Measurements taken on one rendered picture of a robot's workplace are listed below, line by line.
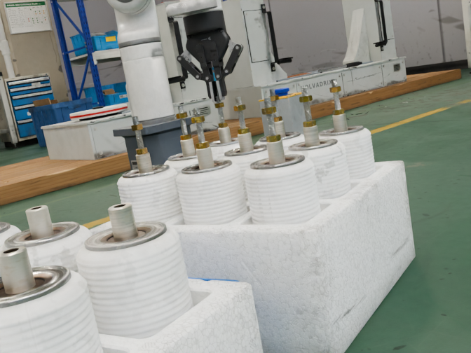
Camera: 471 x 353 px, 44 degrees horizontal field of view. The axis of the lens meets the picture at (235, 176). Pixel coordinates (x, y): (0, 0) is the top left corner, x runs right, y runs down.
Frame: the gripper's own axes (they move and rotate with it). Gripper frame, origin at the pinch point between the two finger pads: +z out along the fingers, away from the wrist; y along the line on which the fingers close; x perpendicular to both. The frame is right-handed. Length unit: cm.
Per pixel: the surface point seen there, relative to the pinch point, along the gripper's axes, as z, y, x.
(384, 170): 17.2, -28.5, 9.5
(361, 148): 12.8, -25.4, 11.0
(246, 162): 11.1, -8.3, 19.8
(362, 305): 31.9, -23.5, 29.1
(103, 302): 14, -5, 64
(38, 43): -70, 350, -513
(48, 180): 30, 117, -116
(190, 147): 8.3, 3.0, 12.3
